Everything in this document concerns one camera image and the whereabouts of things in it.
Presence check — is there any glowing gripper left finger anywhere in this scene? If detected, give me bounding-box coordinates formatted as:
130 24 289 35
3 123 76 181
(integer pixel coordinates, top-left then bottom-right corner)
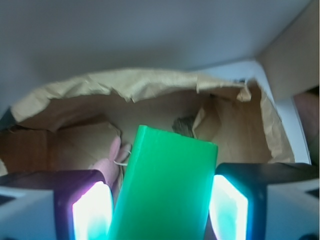
0 170 114 240

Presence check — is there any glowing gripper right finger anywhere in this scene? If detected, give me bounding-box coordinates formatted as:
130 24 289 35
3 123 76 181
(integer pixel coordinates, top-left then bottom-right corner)
205 163 320 240

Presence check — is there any green block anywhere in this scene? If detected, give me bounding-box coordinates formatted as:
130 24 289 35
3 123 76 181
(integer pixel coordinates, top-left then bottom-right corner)
108 125 218 240

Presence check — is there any pink plush bunny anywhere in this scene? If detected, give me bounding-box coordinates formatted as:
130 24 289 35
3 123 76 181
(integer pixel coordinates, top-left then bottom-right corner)
88 135 132 192

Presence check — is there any brown paper bag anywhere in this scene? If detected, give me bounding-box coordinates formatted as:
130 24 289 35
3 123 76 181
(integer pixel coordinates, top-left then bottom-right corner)
0 69 295 172

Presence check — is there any brown furry lump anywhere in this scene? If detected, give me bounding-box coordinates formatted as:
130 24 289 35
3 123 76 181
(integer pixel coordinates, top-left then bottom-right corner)
172 115 196 138

